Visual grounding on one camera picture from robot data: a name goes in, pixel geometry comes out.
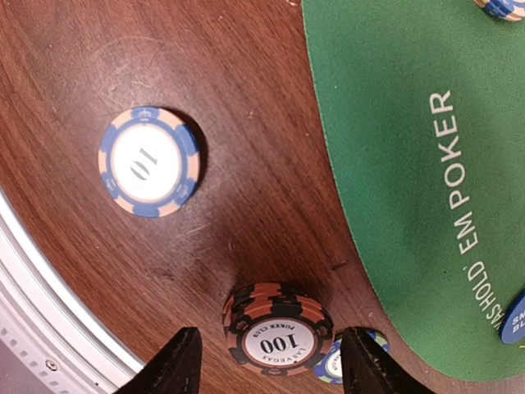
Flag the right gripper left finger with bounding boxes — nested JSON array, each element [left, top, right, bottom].
[[115, 328, 203, 394]]

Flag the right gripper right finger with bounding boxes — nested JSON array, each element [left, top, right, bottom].
[[340, 328, 421, 393]]

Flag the blue green fifty chip stack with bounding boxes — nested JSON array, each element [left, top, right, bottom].
[[313, 329, 390, 385]]

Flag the brown hundred chip stack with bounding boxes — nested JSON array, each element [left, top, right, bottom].
[[222, 282, 336, 376]]

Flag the blue small blind button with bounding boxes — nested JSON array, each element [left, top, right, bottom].
[[500, 291, 525, 345]]

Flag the blue peach ten chip stack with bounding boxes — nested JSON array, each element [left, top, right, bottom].
[[98, 107, 201, 218]]

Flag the ten chips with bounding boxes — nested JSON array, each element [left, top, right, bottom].
[[474, 0, 525, 22]]

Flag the round green poker mat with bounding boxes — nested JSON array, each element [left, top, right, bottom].
[[302, 1, 524, 382]]

